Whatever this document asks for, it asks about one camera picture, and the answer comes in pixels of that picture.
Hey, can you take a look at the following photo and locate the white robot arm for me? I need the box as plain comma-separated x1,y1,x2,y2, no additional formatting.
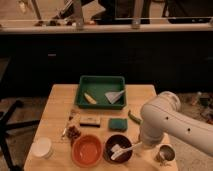
139,91,213,157

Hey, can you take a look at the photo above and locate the wooden block brush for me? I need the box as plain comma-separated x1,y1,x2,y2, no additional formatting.
79,117,101,127

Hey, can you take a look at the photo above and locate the purple bowl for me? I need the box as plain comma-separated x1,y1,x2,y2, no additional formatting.
103,134,132,164

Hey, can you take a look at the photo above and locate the orange bowl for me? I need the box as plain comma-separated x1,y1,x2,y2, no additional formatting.
71,134,103,168

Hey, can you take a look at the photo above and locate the green plastic tray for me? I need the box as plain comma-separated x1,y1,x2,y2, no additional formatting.
75,75,126,110

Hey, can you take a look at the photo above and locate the yellow corn cob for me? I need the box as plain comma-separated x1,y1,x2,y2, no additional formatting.
84,93,97,104

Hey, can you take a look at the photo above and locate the green okra pod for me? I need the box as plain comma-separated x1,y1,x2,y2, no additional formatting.
128,110,141,125

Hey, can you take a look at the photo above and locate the teal square sponge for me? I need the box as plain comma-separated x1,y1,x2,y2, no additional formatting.
108,118,128,132

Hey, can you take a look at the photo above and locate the small metal utensil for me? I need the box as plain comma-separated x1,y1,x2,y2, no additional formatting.
61,109,77,140

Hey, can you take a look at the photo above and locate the dark red grape bunch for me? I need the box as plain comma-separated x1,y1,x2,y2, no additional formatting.
66,126,81,144

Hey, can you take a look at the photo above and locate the metal cup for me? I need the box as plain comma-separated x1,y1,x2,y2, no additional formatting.
155,145,175,166

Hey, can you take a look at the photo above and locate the black office chair base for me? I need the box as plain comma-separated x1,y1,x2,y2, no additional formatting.
0,100,39,171

